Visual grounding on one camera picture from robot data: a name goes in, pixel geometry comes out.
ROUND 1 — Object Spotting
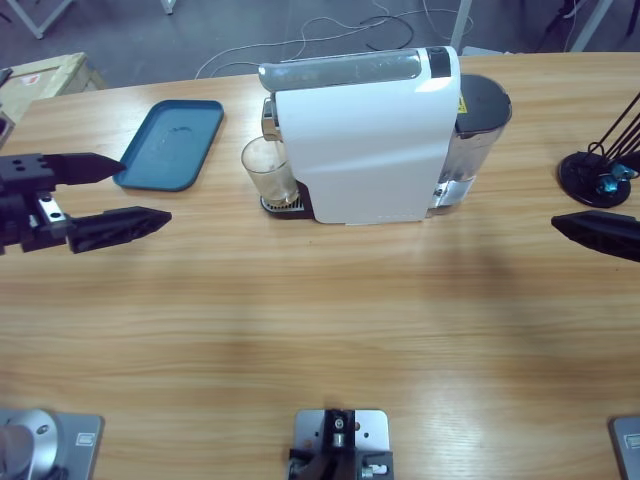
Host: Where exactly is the black wire capsule holder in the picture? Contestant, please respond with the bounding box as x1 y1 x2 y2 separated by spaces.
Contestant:
557 91 640 209

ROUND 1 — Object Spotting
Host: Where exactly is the clear water tank black lid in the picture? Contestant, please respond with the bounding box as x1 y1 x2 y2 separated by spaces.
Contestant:
424 73 514 219

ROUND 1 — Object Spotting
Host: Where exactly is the grey mount with dark post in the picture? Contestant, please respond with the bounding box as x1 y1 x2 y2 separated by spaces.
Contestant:
288 408 394 480

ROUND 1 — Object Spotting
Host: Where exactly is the robot arm grey base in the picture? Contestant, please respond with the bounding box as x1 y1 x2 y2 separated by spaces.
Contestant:
0 408 106 480
608 416 640 480

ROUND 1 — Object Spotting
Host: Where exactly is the white capsule coffee machine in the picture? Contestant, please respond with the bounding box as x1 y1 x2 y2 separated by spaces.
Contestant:
258 45 464 227

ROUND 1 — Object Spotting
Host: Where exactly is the white straight table leg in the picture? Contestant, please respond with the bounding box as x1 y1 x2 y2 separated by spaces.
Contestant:
449 0 474 51

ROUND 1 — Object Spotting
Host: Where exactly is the white slanted table leg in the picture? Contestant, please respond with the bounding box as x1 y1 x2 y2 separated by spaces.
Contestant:
569 0 614 53

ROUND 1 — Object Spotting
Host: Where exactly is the clear drinking glass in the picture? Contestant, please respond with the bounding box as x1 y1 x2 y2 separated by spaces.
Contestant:
240 137 301 206

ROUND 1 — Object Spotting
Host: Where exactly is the blue rectangular tray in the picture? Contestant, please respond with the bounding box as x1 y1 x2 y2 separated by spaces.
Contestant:
111 99 226 194

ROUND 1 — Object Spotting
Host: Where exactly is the wooden crate with red mark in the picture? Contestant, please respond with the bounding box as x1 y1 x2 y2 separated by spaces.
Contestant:
0 51 109 126

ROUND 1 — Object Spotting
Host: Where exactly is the white floor cable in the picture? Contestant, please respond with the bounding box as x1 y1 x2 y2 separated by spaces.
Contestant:
194 14 416 80

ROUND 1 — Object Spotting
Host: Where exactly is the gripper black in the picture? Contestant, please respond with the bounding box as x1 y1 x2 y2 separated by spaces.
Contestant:
0 152 173 256

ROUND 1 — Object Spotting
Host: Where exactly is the white table frame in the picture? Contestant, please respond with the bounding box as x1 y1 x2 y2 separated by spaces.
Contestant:
8 0 77 40

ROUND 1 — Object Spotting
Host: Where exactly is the black floor cable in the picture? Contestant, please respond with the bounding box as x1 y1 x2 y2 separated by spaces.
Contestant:
358 14 416 50

